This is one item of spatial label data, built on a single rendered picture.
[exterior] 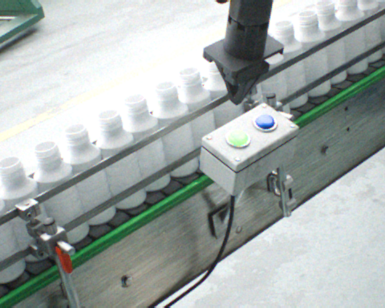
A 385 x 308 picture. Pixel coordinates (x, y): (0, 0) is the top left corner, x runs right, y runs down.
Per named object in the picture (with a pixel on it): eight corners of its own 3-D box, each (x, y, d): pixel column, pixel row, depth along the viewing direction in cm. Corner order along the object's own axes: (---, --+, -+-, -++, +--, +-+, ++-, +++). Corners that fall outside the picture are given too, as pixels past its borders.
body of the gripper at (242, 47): (200, 59, 109) (204, 14, 104) (251, 34, 114) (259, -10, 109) (232, 83, 106) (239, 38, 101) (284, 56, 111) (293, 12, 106)
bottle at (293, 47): (277, 98, 156) (267, 20, 149) (307, 95, 155) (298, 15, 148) (277, 111, 151) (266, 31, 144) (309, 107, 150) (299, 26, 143)
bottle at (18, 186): (64, 246, 123) (37, 155, 115) (38, 268, 119) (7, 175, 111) (38, 238, 126) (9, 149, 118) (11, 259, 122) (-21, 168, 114)
